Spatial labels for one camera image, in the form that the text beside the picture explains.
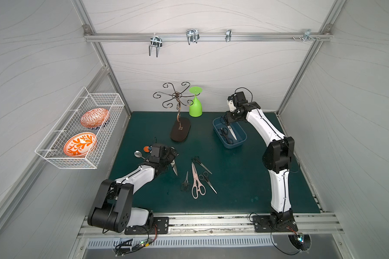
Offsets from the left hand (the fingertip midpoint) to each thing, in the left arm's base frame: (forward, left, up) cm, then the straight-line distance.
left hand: (174, 154), depth 91 cm
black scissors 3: (0, -13, -6) cm, 14 cm away
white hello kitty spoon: (+3, +23, -5) cm, 24 cm away
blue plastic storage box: (+12, -33, +4) cm, 36 cm away
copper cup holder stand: (+21, 0, -6) cm, 22 cm away
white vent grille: (-41, -7, +1) cm, 42 cm away
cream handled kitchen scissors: (-4, +1, -6) cm, 7 cm away
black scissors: (+14, -33, +5) cm, 36 cm away
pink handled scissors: (-15, -14, -6) cm, 22 cm away
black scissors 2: (+21, -30, -5) cm, 37 cm away
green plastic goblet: (+21, -12, +15) cm, 29 cm away
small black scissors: (-15, -8, -6) cm, 18 cm away
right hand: (+21, -33, +11) cm, 41 cm away
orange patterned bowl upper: (+2, +34, +27) cm, 43 cm away
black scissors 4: (-11, -17, -6) cm, 21 cm away
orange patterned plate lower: (-12, +33, +27) cm, 45 cm away
